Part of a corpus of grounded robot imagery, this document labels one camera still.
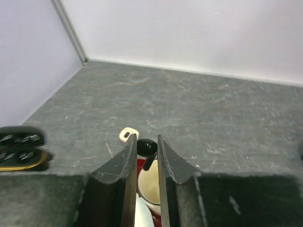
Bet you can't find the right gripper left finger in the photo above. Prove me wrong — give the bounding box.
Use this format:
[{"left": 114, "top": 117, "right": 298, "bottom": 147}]
[{"left": 0, "top": 135, "right": 137, "bottom": 227}]

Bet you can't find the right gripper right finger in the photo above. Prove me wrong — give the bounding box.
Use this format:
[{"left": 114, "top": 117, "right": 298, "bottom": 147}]
[{"left": 158, "top": 135, "right": 303, "bottom": 227}]

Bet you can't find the black earbud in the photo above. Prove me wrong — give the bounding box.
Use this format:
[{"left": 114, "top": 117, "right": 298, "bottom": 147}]
[{"left": 137, "top": 139, "right": 158, "bottom": 171}]

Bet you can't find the pink earbud charging case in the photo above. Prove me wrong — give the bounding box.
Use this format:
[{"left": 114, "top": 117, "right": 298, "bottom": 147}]
[{"left": 119, "top": 127, "right": 140, "bottom": 143}]

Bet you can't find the black earbud charging case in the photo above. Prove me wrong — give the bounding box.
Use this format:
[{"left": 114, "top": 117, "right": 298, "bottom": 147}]
[{"left": 0, "top": 125, "right": 54, "bottom": 172}]

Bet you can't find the white ceramic plate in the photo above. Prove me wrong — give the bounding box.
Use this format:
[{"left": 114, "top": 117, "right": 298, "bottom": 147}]
[{"left": 134, "top": 194, "right": 154, "bottom": 227}]

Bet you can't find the red round tray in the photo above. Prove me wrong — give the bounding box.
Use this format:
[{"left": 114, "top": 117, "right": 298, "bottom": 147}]
[{"left": 137, "top": 158, "right": 145, "bottom": 176}]

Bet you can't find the left aluminium frame post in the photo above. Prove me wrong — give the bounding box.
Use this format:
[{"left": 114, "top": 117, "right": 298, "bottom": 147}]
[{"left": 51, "top": 0, "right": 89, "bottom": 65}]

